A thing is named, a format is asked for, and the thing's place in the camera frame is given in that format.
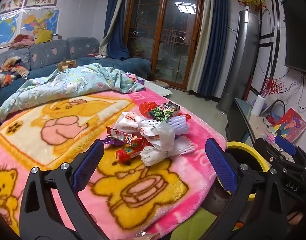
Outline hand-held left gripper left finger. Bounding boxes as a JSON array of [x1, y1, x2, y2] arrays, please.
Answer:
[[19, 139, 106, 240]]

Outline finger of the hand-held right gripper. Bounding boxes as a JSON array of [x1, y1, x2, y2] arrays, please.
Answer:
[[254, 137, 281, 171], [275, 135, 306, 160]]

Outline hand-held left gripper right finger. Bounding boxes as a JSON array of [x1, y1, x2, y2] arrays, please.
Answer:
[[205, 138, 289, 240]]

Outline yellow rimmed black trash bin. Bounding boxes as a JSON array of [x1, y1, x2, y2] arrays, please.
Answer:
[[203, 141, 272, 214]]

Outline small purple candy wrapper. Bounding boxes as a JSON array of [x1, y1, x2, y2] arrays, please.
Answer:
[[103, 134, 118, 145]]

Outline white foam fruit net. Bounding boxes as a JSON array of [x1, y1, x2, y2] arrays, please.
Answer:
[[172, 137, 196, 159], [140, 145, 175, 167]]

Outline red tube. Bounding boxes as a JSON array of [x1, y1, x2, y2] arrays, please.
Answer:
[[115, 146, 143, 164]]

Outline red snack wrapper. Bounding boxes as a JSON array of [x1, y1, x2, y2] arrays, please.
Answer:
[[106, 126, 148, 148]]

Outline white red print packet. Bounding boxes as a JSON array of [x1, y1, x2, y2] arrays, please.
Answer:
[[113, 111, 166, 140]]

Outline lavender foam fruit net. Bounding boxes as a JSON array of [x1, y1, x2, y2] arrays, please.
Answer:
[[168, 114, 191, 137]]

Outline white plastic bag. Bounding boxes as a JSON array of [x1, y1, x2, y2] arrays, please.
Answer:
[[150, 121, 176, 152]]

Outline red plastic bag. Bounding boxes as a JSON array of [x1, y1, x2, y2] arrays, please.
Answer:
[[138, 101, 158, 117]]

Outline green snack packet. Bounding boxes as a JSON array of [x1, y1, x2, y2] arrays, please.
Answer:
[[146, 101, 181, 122]]

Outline colourful bead organiser box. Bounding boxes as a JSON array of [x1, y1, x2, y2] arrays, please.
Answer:
[[266, 130, 280, 143]]

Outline colourful figure painting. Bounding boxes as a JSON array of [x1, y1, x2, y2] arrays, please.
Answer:
[[272, 107, 306, 143]]

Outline long television cabinet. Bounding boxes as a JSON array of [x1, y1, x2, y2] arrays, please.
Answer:
[[225, 97, 306, 160]]

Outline pink printed blanket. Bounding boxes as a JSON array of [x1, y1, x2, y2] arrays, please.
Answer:
[[0, 87, 227, 238]]

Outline white paper roll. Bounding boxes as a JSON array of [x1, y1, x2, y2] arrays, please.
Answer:
[[250, 95, 266, 117]]

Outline red berry branches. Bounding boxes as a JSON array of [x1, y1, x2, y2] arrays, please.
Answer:
[[259, 77, 286, 98]]

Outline person's green garment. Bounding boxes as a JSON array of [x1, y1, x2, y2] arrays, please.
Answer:
[[172, 209, 220, 240]]

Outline light blue printed blanket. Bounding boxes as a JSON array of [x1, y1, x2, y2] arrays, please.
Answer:
[[0, 64, 146, 123]]

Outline white topped coffee table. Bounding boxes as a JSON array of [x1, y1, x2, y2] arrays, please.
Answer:
[[143, 81, 173, 97]]

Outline grey tower air conditioner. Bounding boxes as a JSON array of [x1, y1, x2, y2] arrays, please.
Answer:
[[217, 10, 261, 115]]

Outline purple plastic bag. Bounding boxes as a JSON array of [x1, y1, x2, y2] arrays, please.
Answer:
[[125, 72, 144, 85]]

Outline brown paper bag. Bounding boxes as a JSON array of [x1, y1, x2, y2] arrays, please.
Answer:
[[56, 59, 77, 72]]

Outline blue patterned sofa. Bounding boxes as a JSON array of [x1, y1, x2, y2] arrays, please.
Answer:
[[0, 37, 152, 110]]

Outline colourful patterned cloth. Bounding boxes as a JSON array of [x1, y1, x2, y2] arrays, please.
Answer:
[[0, 56, 29, 100]]

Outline blue curtain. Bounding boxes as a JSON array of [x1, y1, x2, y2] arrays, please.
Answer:
[[188, 0, 231, 102], [99, 0, 132, 60]]

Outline yellow pillow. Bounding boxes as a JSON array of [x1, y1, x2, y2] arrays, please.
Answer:
[[35, 29, 54, 44]]

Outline wooden framed glass door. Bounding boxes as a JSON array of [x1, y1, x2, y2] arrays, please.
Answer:
[[123, 0, 205, 90]]

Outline red pink clothes pile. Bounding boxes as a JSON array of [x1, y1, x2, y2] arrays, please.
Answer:
[[9, 34, 34, 50]]

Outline country map poster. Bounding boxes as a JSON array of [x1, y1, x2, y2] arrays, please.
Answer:
[[19, 9, 60, 39]]

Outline world map poster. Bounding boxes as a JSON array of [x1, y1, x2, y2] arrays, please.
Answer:
[[0, 14, 20, 52]]

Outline black cable loop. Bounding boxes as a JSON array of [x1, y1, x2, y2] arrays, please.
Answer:
[[267, 100, 286, 122]]

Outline hanging black cables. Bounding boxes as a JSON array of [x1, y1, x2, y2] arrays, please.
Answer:
[[286, 72, 306, 110]]

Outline black wall television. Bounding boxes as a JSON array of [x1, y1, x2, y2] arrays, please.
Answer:
[[281, 0, 306, 77]]

